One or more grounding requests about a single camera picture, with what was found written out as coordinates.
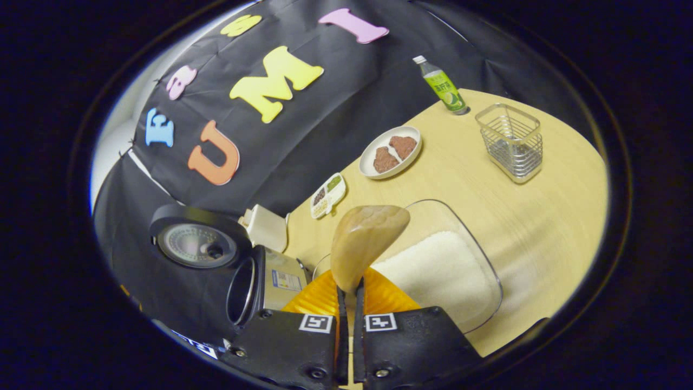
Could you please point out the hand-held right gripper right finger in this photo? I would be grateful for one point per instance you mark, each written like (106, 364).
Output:
(411, 346)

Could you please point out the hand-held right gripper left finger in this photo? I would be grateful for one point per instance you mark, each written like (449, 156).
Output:
(292, 346)

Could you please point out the white rice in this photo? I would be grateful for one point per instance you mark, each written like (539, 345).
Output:
(438, 271)

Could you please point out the wooden spoon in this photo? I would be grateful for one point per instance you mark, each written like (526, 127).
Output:
(363, 238)

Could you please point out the clear rice container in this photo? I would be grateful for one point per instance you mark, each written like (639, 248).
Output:
(433, 214)

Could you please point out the black and cream rice cooker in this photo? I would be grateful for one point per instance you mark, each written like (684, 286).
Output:
(200, 246)

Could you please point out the white utensil box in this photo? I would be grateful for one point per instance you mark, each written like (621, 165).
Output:
(268, 230)

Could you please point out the white divided bean dish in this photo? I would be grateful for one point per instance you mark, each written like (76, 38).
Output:
(327, 195)

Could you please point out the round white plate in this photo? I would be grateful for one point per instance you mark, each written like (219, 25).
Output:
(373, 168)

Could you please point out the brown meat piece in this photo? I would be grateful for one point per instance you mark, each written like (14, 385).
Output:
(385, 160)
(403, 146)

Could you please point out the green drink bottle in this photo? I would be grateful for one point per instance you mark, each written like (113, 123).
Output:
(444, 86)

